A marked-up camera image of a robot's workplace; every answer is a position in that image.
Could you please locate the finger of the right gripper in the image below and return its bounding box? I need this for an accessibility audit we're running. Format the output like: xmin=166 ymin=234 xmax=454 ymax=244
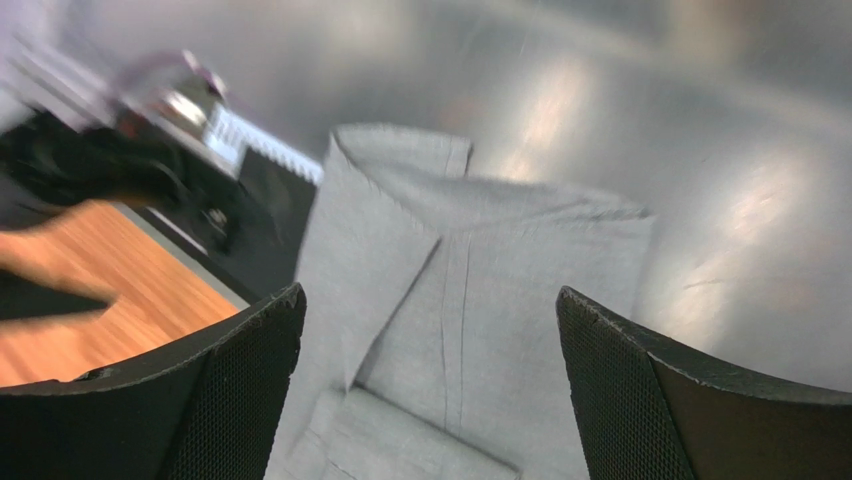
xmin=1 ymin=270 xmax=114 ymax=321

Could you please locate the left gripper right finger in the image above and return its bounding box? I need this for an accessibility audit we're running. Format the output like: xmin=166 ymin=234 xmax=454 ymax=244
xmin=556 ymin=287 xmax=851 ymax=479

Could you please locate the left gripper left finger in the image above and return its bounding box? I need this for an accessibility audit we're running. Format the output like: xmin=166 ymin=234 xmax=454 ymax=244
xmin=1 ymin=284 xmax=307 ymax=479

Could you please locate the grey long sleeve shirt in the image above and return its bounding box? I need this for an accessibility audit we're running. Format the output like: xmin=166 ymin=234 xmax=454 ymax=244
xmin=266 ymin=124 xmax=654 ymax=479

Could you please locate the aluminium frame rail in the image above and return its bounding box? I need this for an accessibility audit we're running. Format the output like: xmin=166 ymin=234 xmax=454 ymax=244
xmin=1 ymin=45 xmax=323 ymax=185

